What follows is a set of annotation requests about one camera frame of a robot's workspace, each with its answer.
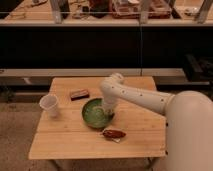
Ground green ceramic bowl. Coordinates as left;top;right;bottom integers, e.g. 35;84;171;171
82;98;114;129

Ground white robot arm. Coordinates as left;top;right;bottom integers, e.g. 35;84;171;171
100;73;213;171

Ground brown rectangular block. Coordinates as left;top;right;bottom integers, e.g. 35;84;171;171
70;89;90;101

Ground red chili pepper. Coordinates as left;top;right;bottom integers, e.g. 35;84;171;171
102;129;126;142

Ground white paper cup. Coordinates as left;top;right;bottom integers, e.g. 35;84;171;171
39;94;59;117

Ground red tray on shelf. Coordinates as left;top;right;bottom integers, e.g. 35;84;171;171
110;0;171;19

